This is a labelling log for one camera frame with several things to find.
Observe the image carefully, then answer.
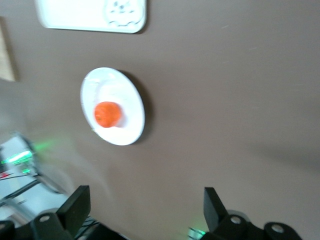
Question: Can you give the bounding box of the wooden cutting board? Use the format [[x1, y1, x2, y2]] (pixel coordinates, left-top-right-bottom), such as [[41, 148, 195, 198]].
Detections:
[[0, 16, 18, 83]]

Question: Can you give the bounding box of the white round plate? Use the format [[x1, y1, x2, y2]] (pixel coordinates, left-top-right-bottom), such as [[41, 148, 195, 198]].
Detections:
[[79, 66, 147, 147]]

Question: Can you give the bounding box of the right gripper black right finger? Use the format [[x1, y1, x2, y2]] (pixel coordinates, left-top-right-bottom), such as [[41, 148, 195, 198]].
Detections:
[[201, 187, 265, 240]]

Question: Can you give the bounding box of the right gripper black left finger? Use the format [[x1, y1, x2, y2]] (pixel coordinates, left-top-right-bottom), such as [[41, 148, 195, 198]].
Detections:
[[24, 185, 91, 240]]

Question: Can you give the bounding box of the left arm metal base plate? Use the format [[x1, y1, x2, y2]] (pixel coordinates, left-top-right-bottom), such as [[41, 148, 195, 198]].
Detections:
[[0, 147, 37, 177]]

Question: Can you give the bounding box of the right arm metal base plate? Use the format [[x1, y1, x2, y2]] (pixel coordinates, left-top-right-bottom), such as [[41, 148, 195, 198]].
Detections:
[[187, 225, 209, 240]]

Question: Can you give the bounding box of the orange mandarin fruit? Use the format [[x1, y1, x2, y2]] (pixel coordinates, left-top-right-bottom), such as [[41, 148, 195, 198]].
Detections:
[[93, 100, 123, 129]]

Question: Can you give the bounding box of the cream bear print tray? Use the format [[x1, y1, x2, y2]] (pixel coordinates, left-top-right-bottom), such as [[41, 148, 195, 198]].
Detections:
[[34, 0, 148, 34]]

